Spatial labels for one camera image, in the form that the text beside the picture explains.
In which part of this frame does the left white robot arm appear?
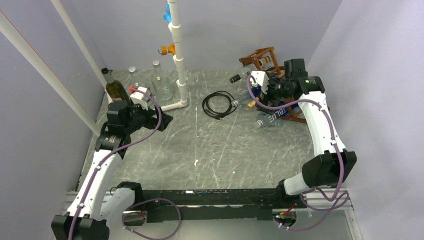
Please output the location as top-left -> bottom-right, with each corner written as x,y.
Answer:
51,100 -> 173,240

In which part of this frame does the brown wooden wine rack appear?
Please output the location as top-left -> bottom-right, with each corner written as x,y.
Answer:
239,46 -> 307,124

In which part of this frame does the rear blue square bottle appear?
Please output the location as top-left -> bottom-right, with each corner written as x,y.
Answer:
231,89 -> 253,108

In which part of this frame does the brown bottle gold foil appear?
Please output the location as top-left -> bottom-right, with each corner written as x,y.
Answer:
246,100 -> 256,109

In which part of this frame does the clear bottle white cap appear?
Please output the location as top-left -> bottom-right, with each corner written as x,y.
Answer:
128,66 -> 155,98

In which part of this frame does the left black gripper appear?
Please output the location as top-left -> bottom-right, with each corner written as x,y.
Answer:
123,101 -> 173,134

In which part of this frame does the white PVC pipe frame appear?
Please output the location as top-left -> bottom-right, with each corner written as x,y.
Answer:
0,0 -> 188,135

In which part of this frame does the front blue Blue Dash bottle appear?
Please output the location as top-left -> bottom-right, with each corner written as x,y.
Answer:
255,108 -> 288,128

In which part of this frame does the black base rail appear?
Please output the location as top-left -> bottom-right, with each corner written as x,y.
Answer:
61,185 -> 352,229

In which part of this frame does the clear bottle green label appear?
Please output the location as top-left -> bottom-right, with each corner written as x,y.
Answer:
152,59 -> 173,101

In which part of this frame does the orange pipe-mounted fitting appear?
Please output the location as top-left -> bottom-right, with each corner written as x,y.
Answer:
158,43 -> 176,56

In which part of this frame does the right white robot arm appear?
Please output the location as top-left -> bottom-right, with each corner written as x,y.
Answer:
268,58 -> 357,208

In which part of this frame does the blue pipe-mounted fitting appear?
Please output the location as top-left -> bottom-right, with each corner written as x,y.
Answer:
162,3 -> 172,24

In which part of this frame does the coiled black cable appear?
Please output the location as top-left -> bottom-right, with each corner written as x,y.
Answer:
202,90 -> 238,121

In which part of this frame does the green wine bottle silver foil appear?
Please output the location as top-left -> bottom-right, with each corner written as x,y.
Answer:
100,67 -> 132,106

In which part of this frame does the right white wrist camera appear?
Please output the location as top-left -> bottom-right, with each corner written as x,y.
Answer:
249,70 -> 269,95

